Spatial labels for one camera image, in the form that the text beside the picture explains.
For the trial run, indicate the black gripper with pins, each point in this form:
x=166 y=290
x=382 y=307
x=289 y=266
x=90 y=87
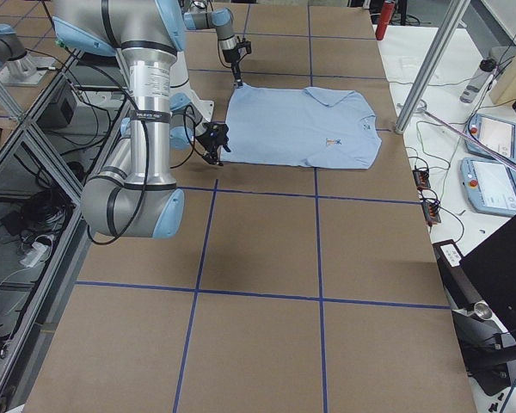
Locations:
x=209 y=145
x=231 y=58

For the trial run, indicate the light blue t-shirt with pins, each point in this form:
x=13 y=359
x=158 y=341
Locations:
x=310 y=127

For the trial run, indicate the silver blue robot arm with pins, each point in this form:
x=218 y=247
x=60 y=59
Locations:
x=198 y=16
x=135 y=194

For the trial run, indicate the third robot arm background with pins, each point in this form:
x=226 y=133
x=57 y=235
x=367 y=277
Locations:
x=11 y=48

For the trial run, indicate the brown paper table cover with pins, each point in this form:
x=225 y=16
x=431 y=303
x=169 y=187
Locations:
x=285 y=289

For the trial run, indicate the red fire extinguisher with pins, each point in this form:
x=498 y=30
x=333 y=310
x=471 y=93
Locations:
x=384 y=18

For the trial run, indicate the far black orange hub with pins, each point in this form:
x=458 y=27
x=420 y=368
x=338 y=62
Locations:
x=421 y=177

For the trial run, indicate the black orange hub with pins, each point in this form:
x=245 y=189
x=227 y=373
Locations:
x=430 y=208
x=421 y=177

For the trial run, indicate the near black orange hub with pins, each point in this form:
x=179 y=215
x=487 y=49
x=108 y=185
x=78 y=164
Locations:
x=430 y=208

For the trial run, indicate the clear water bottle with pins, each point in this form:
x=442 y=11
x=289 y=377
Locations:
x=480 y=77

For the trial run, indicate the far blue teach pendant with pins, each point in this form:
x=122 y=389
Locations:
x=497 y=134

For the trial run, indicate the blue teach pendant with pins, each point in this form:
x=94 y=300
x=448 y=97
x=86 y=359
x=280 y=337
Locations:
x=490 y=186
x=497 y=134

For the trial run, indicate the near blue teach pendant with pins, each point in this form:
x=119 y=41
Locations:
x=490 y=186

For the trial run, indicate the aluminium frame post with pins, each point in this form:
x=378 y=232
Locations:
x=441 y=40

